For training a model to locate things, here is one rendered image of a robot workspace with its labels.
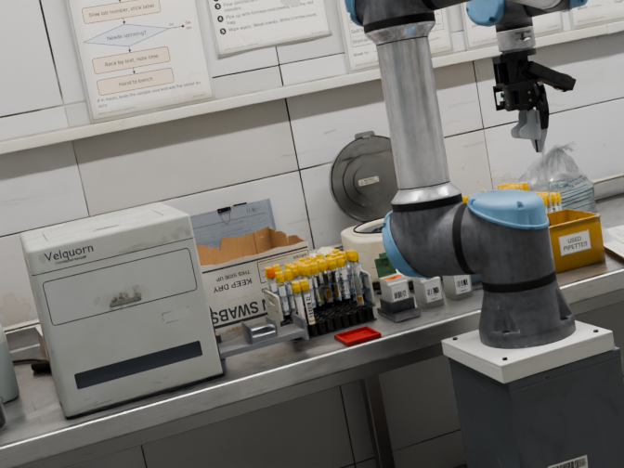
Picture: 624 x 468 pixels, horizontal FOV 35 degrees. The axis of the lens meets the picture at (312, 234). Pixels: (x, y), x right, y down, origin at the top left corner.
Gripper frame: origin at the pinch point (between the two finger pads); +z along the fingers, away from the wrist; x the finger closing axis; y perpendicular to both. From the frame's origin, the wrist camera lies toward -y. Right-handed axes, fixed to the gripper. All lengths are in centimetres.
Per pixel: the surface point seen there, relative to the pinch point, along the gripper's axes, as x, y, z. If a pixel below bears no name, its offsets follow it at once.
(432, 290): 7.7, 31.7, 22.2
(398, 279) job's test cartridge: 8.4, 38.3, 18.4
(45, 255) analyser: 18, 101, -3
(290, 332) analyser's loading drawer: 14, 62, 22
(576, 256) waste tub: 6.7, -0.7, 23.1
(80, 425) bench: 22, 102, 26
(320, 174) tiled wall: -50, 34, 2
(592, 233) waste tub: 6.7, -5.2, 19.2
